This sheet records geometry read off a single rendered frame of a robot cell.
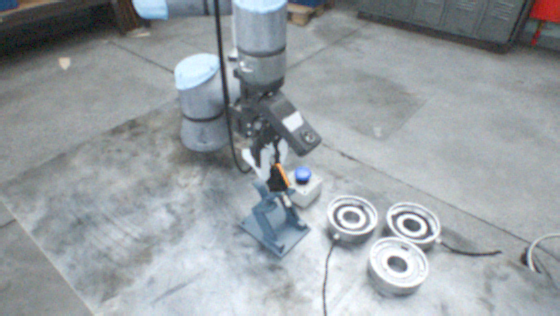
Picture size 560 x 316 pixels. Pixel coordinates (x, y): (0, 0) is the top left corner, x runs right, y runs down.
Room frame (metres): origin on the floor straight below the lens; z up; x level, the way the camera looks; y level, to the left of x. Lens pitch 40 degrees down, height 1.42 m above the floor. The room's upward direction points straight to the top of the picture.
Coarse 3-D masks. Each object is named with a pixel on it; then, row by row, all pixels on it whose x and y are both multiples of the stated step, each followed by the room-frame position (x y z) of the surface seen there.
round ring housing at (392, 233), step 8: (392, 208) 0.51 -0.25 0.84; (400, 208) 0.52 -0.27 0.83; (408, 208) 0.52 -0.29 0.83; (416, 208) 0.52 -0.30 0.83; (424, 208) 0.51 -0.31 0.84; (408, 216) 0.50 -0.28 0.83; (424, 216) 0.50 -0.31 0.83; (432, 216) 0.49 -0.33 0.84; (400, 224) 0.48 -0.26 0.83; (408, 224) 0.50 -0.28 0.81; (416, 224) 0.49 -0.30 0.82; (424, 224) 0.48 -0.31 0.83; (432, 224) 0.48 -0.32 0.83; (392, 232) 0.45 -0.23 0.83; (408, 232) 0.46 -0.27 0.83; (416, 232) 0.46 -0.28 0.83; (424, 232) 0.46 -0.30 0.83; (408, 240) 0.43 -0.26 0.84; (424, 240) 0.44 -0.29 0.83; (432, 240) 0.43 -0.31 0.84; (424, 248) 0.43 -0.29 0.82
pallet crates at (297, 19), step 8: (288, 0) 4.22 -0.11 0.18; (296, 0) 4.16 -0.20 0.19; (304, 0) 4.11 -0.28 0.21; (312, 0) 4.05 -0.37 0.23; (320, 0) 4.17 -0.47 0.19; (328, 0) 4.40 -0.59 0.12; (288, 8) 4.05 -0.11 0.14; (296, 8) 4.05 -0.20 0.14; (304, 8) 4.06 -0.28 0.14; (312, 8) 4.06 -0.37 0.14; (320, 8) 4.23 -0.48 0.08; (296, 16) 3.94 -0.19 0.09; (304, 16) 3.91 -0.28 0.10; (312, 16) 4.20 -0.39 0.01; (296, 24) 3.94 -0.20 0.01; (304, 24) 3.91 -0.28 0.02
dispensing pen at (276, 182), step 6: (270, 168) 0.49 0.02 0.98; (276, 168) 0.48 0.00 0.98; (270, 174) 0.48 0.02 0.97; (276, 174) 0.48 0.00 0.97; (282, 174) 0.48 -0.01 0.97; (270, 180) 0.48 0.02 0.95; (276, 180) 0.47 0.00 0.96; (282, 180) 0.47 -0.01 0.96; (270, 186) 0.48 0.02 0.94; (276, 186) 0.47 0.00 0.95; (282, 186) 0.47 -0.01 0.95; (282, 192) 0.47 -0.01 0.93; (282, 198) 0.47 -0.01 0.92; (288, 198) 0.47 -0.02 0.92; (288, 204) 0.46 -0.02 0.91; (294, 216) 0.46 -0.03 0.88
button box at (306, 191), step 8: (288, 176) 0.61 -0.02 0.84; (312, 176) 0.61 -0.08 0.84; (296, 184) 0.58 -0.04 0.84; (304, 184) 0.58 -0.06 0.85; (312, 184) 0.58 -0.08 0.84; (320, 184) 0.59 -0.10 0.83; (296, 192) 0.56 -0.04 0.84; (304, 192) 0.55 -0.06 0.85; (312, 192) 0.57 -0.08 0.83; (320, 192) 0.60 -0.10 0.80; (296, 200) 0.56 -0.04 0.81; (304, 200) 0.55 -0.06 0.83; (312, 200) 0.57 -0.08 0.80; (304, 208) 0.55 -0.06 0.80
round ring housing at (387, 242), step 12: (384, 240) 0.43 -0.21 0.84; (396, 240) 0.43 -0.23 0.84; (372, 252) 0.40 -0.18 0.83; (396, 252) 0.41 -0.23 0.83; (420, 252) 0.40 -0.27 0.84; (372, 264) 0.37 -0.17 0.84; (384, 264) 0.38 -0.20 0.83; (408, 264) 0.38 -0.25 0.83; (420, 264) 0.38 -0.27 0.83; (372, 276) 0.36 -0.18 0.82; (396, 276) 0.36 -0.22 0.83; (408, 276) 0.36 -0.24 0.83; (420, 276) 0.36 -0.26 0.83; (384, 288) 0.35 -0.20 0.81; (396, 288) 0.33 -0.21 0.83; (408, 288) 0.33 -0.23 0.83
